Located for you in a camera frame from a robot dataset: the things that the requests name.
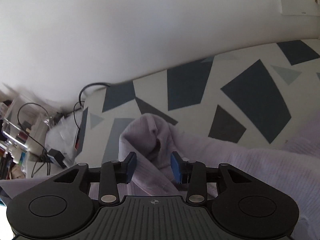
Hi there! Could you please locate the geometric patterned table mat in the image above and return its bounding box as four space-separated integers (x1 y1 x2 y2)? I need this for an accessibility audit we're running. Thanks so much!
76 40 319 167

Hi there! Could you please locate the lavender ribbed jacket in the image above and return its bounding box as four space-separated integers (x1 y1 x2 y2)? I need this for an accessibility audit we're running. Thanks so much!
7 114 319 239

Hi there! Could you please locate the clear acrylic organizer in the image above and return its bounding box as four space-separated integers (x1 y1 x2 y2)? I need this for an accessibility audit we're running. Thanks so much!
1 95 53 156

